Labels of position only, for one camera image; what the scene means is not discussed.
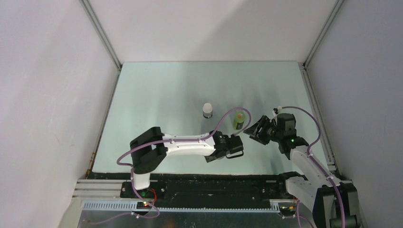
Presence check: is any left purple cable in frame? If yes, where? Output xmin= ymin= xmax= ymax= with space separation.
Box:
xmin=116 ymin=108 xmax=252 ymax=219

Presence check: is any control board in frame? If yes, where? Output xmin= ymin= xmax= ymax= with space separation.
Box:
xmin=136 ymin=201 xmax=153 ymax=210
xmin=279 ymin=206 xmax=296 ymax=211

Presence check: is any purple cable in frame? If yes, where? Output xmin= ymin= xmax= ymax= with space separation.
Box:
xmin=280 ymin=106 xmax=347 ymax=228
xmin=116 ymin=108 xmax=252 ymax=219

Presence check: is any white pill bottle blue label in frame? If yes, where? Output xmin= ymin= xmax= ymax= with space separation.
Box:
xmin=202 ymin=103 xmax=213 ymax=119

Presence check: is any right control board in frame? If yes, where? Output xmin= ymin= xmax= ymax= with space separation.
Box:
xmin=279 ymin=206 xmax=296 ymax=211

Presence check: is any green pill bottle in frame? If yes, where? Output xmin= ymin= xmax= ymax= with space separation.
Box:
xmin=233 ymin=110 xmax=245 ymax=130

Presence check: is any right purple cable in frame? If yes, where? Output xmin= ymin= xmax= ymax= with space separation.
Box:
xmin=280 ymin=106 xmax=347 ymax=228

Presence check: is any left aluminium frame post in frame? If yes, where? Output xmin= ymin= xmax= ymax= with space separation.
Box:
xmin=79 ymin=0 xmax=123 ymax=71

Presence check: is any left control board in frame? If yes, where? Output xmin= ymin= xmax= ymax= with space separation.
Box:
xmin=136 ymin=201 xmax=153 ymax=210

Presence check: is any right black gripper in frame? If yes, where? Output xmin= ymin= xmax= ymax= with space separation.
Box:
xmin=243 ymin=115 xmax=283 ymax=145

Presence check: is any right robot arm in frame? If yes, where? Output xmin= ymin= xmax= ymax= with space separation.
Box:
xmin=243 ymin=113 xmax=362 ymax=228

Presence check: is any aluminium frame post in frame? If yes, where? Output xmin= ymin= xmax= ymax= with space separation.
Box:
xmin=303 ymin=0 xmax=345 ymax=70
xmin=79 ymin=0 xmax=123 ymax=71

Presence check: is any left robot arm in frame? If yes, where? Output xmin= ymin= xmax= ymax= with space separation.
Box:
xmin=129 ymin=127 xmax=243 ymax=198

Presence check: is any right aluminium frame post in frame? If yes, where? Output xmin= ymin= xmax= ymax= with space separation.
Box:
xmin=303 ymin=0 xmax=345 ymax=70

